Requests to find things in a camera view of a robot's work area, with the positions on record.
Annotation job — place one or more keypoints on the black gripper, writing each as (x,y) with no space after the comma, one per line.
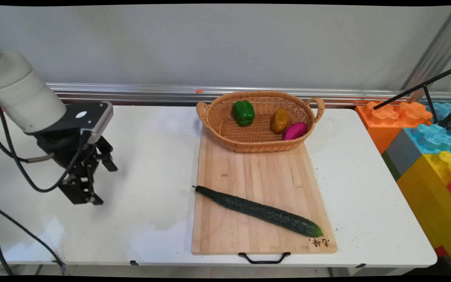
(61,147)

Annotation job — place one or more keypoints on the long dark green cucumber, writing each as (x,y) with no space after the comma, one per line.
(260,211)

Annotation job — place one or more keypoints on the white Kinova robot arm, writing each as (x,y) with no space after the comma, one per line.
(22,92)

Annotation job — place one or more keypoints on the green bell pepper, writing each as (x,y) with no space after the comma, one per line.
(243,112)

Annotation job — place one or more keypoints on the wooden cutting board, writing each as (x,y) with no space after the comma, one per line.
(257,176)

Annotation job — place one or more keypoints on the brown potato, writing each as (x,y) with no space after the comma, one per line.
(279,120)

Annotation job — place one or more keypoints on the magenta sweet potato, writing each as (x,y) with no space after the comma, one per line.
(295,131)

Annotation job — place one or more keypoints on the orange giant building block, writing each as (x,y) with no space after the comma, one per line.
(382,121)

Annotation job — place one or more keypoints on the grey giant building block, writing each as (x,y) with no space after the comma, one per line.
(401,152)

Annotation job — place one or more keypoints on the yellow giant building block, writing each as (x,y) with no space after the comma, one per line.
(433,196)

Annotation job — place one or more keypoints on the blue giant building block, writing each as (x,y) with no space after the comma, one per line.
(435,135)

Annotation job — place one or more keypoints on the black tripod stand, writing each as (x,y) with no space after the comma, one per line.
(437,100)

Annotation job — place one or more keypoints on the black silver wrist camera box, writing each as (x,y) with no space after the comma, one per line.
(88,117)

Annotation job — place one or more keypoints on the aluminium rail along wall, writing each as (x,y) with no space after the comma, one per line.
(151,93)

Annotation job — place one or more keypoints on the slanted aluminium profile post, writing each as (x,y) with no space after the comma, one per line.
(437,51)

